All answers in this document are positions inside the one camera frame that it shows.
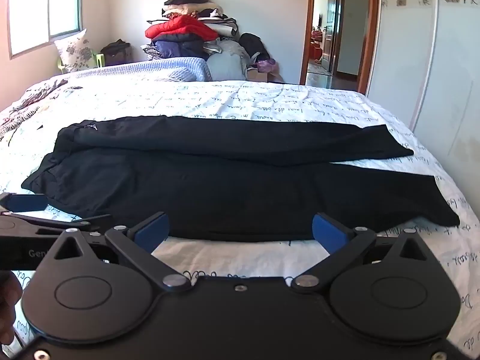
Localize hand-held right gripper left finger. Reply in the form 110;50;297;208
52;212;192;294

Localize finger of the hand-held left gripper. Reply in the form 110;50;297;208
0;192;49;214
0;212;113;233

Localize cream folded clothes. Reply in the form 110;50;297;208
162;3;222;17

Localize white wardrobe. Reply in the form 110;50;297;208
365;0;480;203

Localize window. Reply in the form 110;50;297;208
7;0;82;60

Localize bed with printed white sheet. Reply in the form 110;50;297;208
0;65;480;360

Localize green plastic chair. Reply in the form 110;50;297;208
56;53;106;74

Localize wooden door frame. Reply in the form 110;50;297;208
299;0;381;94

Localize light blue blanket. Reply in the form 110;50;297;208
80;56;212;83

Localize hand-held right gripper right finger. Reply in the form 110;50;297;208
292;212;429;295

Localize dark brown bag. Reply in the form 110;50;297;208
100;38;132;66

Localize floral pillow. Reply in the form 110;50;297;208
53;28;99;73

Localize navy puffer jacket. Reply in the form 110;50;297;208
152;34;211;60

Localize red puffer jacket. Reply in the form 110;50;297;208
145;14;219;42

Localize cardboard box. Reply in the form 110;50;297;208
245;65;286;83

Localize person's left hand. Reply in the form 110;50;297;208
0;270;24;340

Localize black pants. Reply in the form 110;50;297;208
21;114;461;242

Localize black backpack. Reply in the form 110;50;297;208
238;32;268;64

